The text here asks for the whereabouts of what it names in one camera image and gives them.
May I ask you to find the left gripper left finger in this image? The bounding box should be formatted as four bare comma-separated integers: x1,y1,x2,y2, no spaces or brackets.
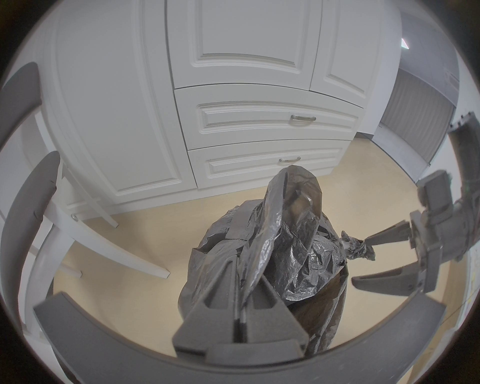
172,259,239,353

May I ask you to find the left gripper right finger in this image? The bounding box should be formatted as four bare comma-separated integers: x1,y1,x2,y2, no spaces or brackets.
240,275,309,347

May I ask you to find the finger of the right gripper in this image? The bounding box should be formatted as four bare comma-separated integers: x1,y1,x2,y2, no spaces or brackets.
365,220,412,246
352,261,424,296

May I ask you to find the black plastic bag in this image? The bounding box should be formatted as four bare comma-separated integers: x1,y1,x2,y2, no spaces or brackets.
178,165,376,355

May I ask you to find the white chair with grey seat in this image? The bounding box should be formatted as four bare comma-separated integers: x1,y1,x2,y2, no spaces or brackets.
0,62,171,338

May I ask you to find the white wardrobe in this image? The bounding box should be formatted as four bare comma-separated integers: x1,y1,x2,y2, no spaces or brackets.
45,0,402,216

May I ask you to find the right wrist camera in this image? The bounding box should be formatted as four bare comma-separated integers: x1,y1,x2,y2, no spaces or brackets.
417,169,455,226

